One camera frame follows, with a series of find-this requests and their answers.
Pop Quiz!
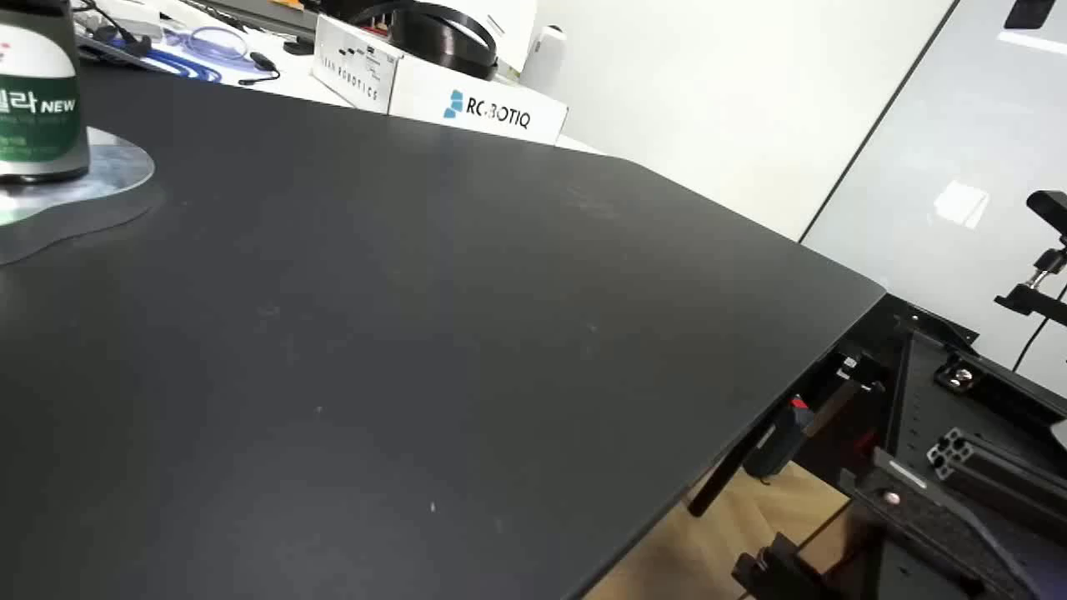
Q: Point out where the bottle with green label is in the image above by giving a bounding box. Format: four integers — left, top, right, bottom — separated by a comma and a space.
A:
0, 0, 94, 187

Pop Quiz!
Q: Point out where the blue plastic item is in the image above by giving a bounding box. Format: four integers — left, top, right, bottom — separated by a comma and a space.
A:
77, 20, 282, 88

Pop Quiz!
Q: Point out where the black camera on stand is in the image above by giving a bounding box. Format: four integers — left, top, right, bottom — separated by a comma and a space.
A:
990, 187, 1067, 326

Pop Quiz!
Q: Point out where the flat silver metal disc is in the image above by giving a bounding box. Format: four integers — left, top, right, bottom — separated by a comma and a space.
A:
0, 122, 161, 228

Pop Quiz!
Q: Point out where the white Robotiq cardboard box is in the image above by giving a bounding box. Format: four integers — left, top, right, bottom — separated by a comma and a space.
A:
307, 8, 573, 143

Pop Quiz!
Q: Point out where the black metal table frame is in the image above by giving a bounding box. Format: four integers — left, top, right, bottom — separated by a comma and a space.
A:
682, 294, 1067, 600

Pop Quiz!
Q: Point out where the black aluminium extrusion bar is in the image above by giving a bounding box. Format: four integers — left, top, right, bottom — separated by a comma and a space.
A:
923, 427, 1067, 541

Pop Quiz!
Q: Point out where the small white container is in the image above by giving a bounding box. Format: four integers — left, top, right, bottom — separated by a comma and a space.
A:
525, 20, 571, 94

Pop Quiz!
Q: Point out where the black round device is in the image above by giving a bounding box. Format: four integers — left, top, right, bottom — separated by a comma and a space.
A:
380, 0, 500, 82

